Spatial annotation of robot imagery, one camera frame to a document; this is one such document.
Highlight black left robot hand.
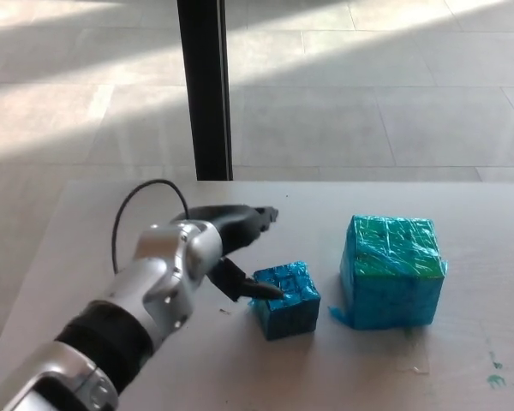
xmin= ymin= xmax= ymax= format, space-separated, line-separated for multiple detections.
xmin=171 ymin=204 xmax=284 ymax=303

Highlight small blue foil cube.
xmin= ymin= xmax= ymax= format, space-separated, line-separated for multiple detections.
xmin=247 ymin=259 xmax=322 ymax=342

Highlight big blue green cube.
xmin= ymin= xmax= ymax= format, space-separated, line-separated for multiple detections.
xmin=328 ymin=213 xmax=450 ymax=332

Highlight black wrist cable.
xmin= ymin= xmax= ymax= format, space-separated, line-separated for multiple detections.
xmin=111 ymin=179 xmax=191 ymax=275

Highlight black window frame post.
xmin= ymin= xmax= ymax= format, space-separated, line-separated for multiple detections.
xmin=176 ymin=0 xmax=234 ymax=182

